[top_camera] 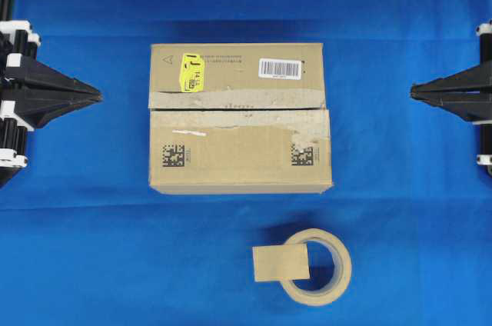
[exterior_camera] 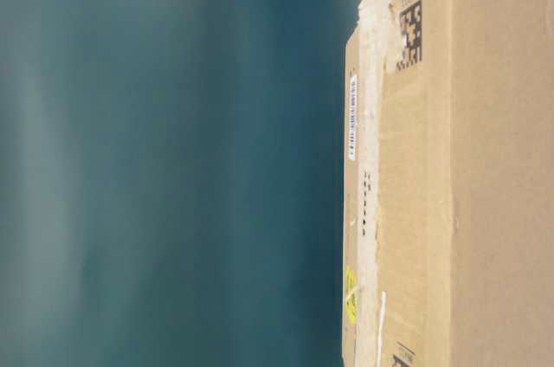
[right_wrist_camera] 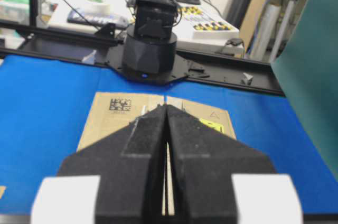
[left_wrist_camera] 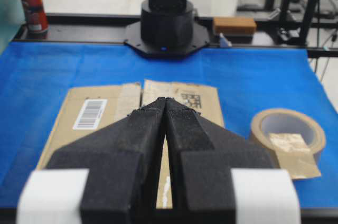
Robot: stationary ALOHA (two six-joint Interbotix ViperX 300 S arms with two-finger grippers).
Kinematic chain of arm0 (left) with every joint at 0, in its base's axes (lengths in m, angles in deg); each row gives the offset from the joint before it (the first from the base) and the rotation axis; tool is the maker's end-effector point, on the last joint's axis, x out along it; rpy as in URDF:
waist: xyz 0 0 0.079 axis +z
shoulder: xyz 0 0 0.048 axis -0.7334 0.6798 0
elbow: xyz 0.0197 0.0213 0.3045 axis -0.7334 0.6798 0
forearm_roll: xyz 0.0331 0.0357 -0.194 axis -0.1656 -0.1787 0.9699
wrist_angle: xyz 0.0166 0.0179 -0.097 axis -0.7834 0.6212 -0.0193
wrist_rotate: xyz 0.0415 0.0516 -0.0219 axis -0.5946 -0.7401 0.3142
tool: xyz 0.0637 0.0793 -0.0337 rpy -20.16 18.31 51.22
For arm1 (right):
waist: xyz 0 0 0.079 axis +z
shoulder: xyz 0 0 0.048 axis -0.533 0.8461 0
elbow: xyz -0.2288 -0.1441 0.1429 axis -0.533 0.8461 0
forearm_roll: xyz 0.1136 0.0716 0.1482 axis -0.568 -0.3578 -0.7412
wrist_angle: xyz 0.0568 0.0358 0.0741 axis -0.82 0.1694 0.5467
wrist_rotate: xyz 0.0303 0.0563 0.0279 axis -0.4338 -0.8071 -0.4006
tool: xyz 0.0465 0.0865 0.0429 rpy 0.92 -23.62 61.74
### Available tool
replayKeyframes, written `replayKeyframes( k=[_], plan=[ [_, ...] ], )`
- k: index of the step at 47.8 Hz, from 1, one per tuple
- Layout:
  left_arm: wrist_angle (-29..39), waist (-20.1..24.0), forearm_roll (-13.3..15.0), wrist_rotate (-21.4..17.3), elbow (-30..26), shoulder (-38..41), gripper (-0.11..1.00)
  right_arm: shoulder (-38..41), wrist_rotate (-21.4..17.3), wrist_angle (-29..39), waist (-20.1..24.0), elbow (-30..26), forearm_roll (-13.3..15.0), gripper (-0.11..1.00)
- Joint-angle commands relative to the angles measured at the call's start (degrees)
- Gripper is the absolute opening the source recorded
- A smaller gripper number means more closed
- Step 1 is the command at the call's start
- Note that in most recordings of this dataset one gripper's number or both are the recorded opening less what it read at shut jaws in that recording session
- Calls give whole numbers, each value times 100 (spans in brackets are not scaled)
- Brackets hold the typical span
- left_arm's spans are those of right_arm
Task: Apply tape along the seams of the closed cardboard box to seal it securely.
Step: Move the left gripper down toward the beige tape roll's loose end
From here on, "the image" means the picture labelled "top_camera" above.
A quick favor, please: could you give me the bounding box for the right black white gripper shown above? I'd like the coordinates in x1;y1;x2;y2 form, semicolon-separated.
410;22;491;167

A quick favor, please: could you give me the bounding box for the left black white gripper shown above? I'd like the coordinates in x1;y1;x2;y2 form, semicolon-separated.
1;20;102;169

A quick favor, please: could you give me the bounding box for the beige cut tape piece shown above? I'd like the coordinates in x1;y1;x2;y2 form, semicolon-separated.
252;244;310;282

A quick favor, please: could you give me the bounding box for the brown cardboard box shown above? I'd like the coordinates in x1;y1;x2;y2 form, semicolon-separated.
148;43;333;195

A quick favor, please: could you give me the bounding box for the beige packing tape roll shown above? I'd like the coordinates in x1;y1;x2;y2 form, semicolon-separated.
281;228;352;307

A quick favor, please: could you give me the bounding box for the blue table cloth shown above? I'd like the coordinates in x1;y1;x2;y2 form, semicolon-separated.
1;0;491;325

